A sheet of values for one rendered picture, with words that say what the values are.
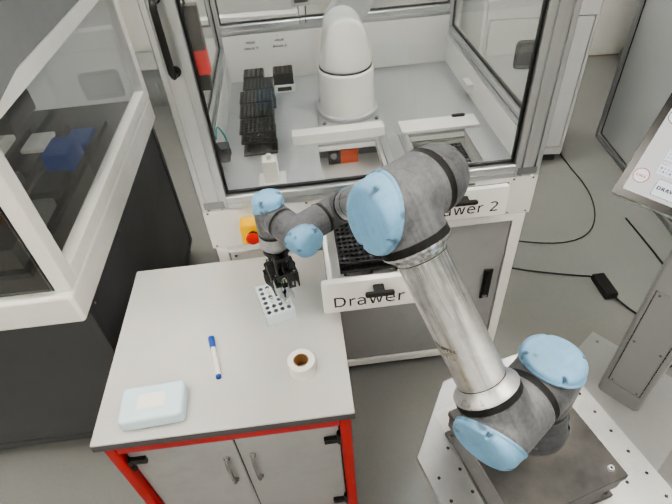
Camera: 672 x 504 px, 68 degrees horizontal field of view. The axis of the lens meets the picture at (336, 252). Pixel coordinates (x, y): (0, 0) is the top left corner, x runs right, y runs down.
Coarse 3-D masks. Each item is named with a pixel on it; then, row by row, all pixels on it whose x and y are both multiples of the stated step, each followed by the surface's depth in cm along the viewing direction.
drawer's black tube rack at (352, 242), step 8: (344, 224) 146; (336, 232) 144; (344, 232) 143; (336, 240) 141; (344, 240) 145; (352, 240) 141; (344, 248) 143; (352, 248) 138; (360, 248) 138; (344, 256) 136; (352, 256) 140; (360, 256) 136; (352, 264) 138; (360, 264) 137; (368, 264) 137; (376, 264) 137; (384, 264) 138; (344, 272) 136; (352, 272) 137
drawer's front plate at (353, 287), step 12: (360, 276) 126; (372, 276) 126; (384, 276) 126; (396, 276) 125; (324, 288) 125; (336, 288) 126; (348, 288) 126; (360, 288) 127; (372, 288) 127; (396, 288) 128; (324, 300) 128; (336, 300) 129; (348, 300) 129; (384, 300) 131; (396, 300) 131; (408, 300) 132; (324, 312) 132
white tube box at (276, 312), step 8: (256, 288) 143; (264, 288) 143; (264, 296) 141; (272, 296) 141; (264, 304) 140; (272, 304) 138; (280, 304) 140; (288, 304) 138; (264, 312) 136; (272, 312) 136; (280, 312) 136; (288, 312) 137; (272, 320) 137; (280, 320) 138
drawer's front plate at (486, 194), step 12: (468, 192) 150; (480, 192) 151; (492, 192) 151; (504, 192) 152; (480, 204) 154; (492, 204) 154; (504, 204) 155; (456, 216) 156; (468, 216) 157; (480, 216) 157
